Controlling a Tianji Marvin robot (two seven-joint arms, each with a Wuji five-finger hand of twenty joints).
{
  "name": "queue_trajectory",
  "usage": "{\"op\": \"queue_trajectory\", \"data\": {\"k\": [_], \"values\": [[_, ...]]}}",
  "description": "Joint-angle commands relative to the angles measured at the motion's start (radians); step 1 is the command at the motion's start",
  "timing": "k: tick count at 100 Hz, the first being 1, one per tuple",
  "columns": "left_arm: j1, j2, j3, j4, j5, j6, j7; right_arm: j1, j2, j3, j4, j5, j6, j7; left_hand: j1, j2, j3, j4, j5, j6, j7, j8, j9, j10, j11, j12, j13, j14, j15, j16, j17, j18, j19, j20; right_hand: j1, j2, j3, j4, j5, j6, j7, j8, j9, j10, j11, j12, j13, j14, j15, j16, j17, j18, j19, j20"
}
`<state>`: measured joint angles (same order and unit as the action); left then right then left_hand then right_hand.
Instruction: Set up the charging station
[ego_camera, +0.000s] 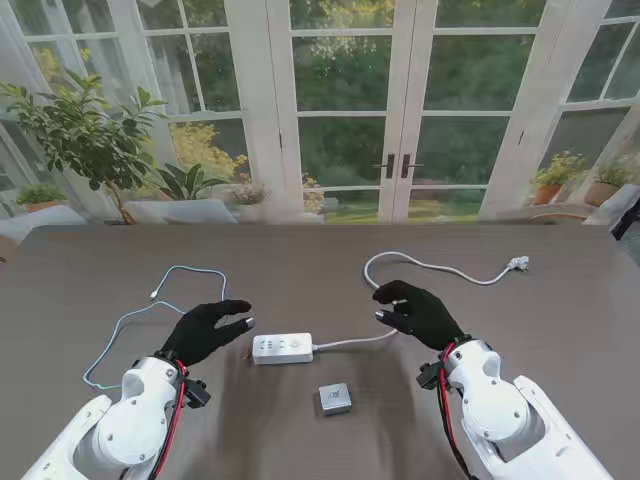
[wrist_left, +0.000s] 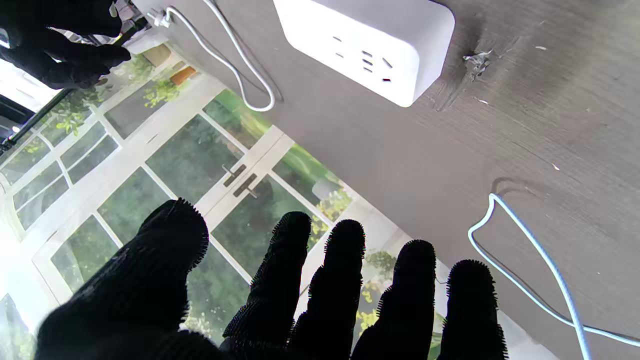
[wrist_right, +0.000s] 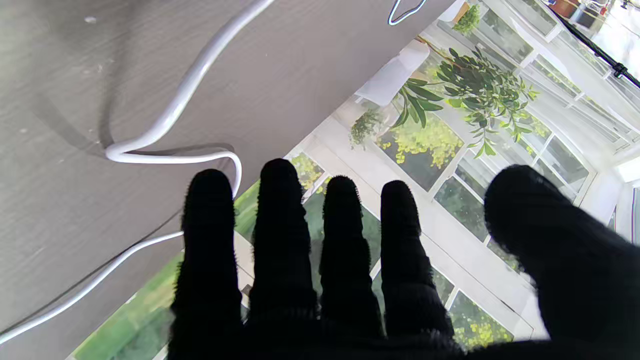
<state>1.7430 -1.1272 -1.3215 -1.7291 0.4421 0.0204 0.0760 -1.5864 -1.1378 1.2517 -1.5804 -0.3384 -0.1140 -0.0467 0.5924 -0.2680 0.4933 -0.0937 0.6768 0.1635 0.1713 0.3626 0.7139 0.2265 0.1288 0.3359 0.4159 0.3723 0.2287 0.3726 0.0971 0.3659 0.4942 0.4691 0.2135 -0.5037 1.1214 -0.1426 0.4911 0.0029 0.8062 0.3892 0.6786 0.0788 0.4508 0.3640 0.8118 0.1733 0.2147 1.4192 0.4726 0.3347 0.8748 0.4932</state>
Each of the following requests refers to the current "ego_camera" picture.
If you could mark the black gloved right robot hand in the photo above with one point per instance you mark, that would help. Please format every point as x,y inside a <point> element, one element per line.
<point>425,315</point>

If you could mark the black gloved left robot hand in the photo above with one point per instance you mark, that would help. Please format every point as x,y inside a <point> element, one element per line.
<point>200,332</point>

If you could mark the white power strip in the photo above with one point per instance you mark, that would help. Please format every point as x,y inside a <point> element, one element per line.
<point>280,349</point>

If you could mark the grey charger adapter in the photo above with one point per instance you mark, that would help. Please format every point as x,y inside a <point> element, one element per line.
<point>334,398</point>

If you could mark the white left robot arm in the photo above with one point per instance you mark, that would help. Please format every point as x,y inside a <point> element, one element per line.
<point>125,425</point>

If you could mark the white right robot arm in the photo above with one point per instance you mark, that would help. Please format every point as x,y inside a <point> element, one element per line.
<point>495,400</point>

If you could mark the white planter box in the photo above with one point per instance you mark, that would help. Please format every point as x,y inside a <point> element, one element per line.
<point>190,211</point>

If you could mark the flowering plant in white pot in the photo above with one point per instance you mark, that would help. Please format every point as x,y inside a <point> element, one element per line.
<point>248,197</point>

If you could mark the broad leaf green plant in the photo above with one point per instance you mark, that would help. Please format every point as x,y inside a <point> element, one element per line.
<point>187,182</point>

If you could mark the plant in terracotta pot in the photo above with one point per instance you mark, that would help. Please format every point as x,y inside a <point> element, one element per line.
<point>547,192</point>

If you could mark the white glass door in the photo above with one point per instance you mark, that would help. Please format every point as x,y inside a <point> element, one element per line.
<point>510,160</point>
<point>290,150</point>

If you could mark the small bushy potted plant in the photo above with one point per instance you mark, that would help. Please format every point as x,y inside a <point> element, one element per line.
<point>37,196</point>

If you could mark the plant in tan pot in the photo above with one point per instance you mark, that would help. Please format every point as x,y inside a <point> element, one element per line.
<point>600,192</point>

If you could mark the black stand piece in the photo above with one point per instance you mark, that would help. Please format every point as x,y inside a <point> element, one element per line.
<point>627,217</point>

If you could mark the tall leafy green plant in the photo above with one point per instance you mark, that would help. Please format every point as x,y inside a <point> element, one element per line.
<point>85,135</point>

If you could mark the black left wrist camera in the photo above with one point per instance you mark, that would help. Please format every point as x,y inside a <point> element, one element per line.
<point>196,392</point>

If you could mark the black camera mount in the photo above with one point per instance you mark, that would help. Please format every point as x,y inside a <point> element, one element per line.
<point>429,376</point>

